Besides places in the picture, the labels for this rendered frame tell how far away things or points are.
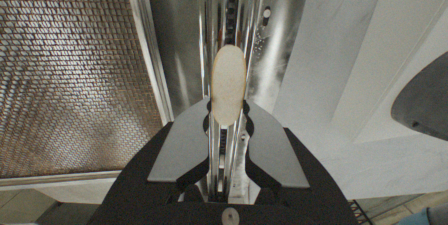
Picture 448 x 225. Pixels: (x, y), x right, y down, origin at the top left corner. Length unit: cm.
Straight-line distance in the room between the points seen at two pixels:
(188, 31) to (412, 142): 68
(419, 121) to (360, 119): 6
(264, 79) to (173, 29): 17
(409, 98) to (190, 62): 34
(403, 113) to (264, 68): 22
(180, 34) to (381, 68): 32
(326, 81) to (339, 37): 8
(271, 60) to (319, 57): 11
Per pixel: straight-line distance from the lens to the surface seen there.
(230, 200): 54
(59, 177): 46
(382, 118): 34
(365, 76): 31
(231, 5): 20
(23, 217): 290
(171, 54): 24
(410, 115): 32
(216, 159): 36
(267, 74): 20
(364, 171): 70
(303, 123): 35
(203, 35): 18
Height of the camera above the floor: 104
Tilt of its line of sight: 60 degrees down
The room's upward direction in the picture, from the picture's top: 177 degrees counter-clockwise
